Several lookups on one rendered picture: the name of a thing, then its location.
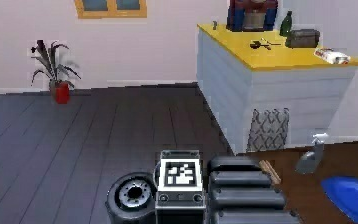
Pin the brown wooden stick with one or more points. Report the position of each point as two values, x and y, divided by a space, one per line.
270 171

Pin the blue bowl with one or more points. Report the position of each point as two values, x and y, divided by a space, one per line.
348 196

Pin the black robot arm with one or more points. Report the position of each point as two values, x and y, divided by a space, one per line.
233 193

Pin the white cupboard with yellow top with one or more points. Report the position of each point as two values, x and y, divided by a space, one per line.
273 90

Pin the house plant in red pot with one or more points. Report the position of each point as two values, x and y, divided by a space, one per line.
55 71

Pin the brown wooden table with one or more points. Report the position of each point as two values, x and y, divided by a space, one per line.
307 186

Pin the orange framed window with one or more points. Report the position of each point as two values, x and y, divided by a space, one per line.
111 8

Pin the small grey shaker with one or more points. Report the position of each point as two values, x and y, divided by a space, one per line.
215 25

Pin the grey patterned cloth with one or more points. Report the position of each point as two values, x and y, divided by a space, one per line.
267 130

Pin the grey spray bottle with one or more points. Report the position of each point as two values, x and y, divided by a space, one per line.
312 156

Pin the white and red packet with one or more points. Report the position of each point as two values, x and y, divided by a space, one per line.
332 55

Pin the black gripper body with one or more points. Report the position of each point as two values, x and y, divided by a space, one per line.
131 196

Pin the red and blue coffee machine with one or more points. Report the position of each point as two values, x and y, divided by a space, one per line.
252 15

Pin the dark grey toaster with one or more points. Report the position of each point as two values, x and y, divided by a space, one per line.
302 38

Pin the dark green bottle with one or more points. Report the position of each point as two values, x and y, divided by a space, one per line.
286 24

